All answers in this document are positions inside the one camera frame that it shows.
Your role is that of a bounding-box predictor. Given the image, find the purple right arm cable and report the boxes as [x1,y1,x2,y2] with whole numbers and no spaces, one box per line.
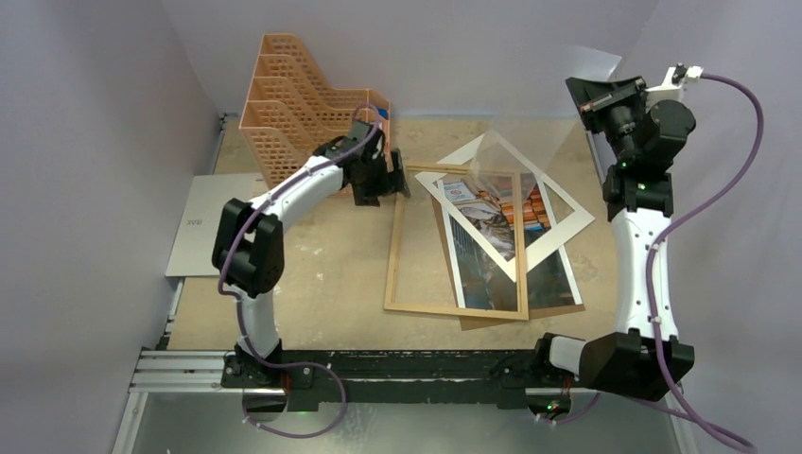
[533,73,767,454]

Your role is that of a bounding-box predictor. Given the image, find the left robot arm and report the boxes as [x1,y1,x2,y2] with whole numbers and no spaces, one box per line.
[212,120,409,387]

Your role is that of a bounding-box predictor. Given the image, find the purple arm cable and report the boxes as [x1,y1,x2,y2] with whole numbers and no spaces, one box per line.
[217,103,383,439]
[533,73,767,454]

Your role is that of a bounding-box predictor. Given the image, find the printed photo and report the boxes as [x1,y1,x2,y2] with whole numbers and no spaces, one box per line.
[435,174,552,311]

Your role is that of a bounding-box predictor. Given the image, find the white photo mat board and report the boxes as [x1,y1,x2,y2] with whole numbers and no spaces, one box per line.
[407,131,595,279]

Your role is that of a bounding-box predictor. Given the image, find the wooden picture frame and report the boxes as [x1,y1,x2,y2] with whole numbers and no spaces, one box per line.
[383,170,530,321]

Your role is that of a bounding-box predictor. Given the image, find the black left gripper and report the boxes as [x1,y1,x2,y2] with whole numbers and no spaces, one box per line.
[354,149,409,206]

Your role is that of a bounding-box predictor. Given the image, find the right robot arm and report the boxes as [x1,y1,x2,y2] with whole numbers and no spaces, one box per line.
[531,77,696,402]

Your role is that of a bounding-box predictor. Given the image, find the grey booklet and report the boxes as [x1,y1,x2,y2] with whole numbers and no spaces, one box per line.
[166,173,267,277]

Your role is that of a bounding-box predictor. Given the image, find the orange plastic file organizer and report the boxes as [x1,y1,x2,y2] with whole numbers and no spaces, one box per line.
[239,33,391,188]

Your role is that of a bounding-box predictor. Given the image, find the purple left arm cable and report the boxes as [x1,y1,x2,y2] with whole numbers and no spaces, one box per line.
[217,103,383,439]

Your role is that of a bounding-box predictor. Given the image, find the transparent acrylic sheet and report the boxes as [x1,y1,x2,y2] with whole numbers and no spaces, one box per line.
[469,44,622,195]

